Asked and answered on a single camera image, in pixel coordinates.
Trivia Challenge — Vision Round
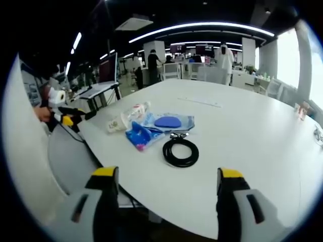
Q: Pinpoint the ceiling air conditioner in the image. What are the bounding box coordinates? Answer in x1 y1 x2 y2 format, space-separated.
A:
114 17 154 33

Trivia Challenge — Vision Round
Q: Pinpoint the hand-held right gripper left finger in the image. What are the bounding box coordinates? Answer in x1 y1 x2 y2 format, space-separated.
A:
48 165 120 242

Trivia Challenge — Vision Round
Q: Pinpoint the white table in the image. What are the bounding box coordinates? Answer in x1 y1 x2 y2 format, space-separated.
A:
75 78 323 240

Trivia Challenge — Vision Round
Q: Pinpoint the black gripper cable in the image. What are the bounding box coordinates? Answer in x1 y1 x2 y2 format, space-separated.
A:
53 123 86 144

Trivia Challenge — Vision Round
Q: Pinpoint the blue tissue packet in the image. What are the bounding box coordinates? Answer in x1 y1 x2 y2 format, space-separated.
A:
125 120 166 153

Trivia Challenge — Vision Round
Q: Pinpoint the blue pad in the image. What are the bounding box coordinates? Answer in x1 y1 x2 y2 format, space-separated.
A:
147 112 196 134

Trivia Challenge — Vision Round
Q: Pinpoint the curved ceiling light strip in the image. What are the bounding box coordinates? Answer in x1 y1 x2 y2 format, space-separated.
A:
128 22 276 44

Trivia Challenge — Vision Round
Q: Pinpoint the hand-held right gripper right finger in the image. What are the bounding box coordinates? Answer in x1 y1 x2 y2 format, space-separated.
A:
216 167 291 242

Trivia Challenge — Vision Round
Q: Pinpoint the clear plastic bottle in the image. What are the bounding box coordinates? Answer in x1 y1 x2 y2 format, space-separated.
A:
123 100 152 122

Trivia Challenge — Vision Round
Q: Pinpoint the white paper cup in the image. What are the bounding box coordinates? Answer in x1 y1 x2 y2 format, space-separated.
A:
106 114 132 135

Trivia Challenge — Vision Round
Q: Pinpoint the person's left hand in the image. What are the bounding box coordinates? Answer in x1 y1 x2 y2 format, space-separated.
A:
37 105 52 124

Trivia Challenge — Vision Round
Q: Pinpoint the small cardboard box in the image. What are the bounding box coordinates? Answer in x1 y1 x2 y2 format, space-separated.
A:
293 100 312 121

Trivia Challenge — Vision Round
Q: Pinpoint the white mesh chair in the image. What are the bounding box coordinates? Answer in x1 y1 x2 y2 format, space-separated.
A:
162 62 182 81
265 78 289 99

